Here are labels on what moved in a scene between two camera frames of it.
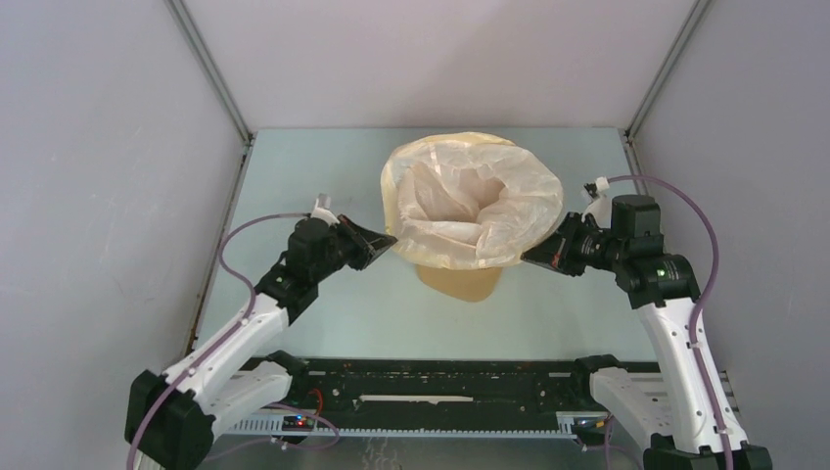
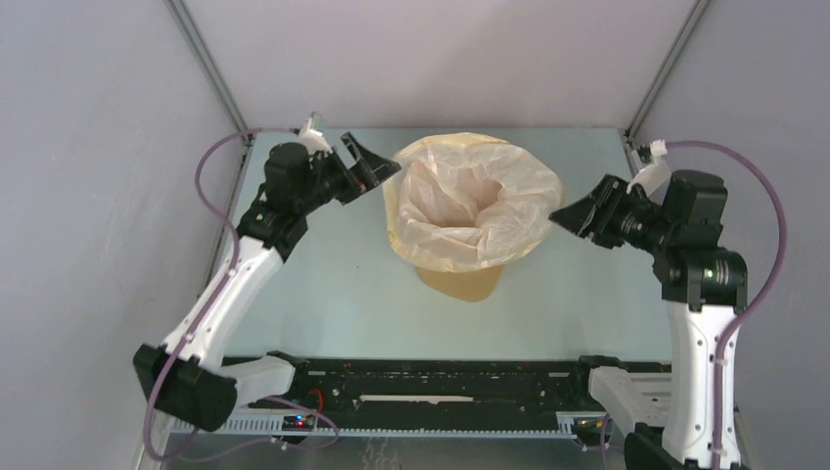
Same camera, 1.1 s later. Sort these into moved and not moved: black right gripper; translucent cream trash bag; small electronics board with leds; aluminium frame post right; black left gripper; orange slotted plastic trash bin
Moved: black right gripper; black left gripper
Not moved: orange slotted plastic trash bin; aluminium frame post right; small electronics board with leds; translucent cream trash bag
